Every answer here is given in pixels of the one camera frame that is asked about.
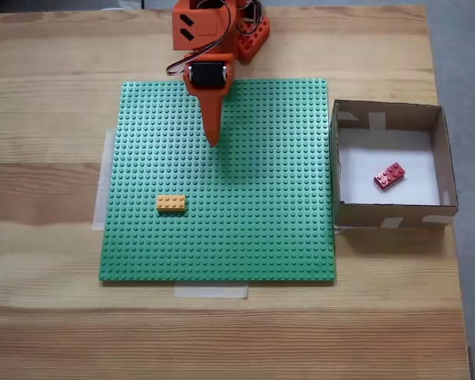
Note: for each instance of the white paper sheet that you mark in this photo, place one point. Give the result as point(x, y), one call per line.
point(388, 146)

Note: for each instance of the green lego baseplate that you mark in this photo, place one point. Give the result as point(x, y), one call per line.
point(229, 221)

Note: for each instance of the translucent masking tape strip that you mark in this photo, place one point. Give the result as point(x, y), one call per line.
point(211, 291)
point(103, 186)

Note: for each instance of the yellow lego block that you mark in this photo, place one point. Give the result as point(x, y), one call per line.
point(172, 204)

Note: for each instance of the cardboard box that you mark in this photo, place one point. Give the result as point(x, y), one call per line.
point(445, 158)

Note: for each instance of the red lego block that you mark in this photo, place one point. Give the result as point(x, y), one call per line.
point(390, 176)

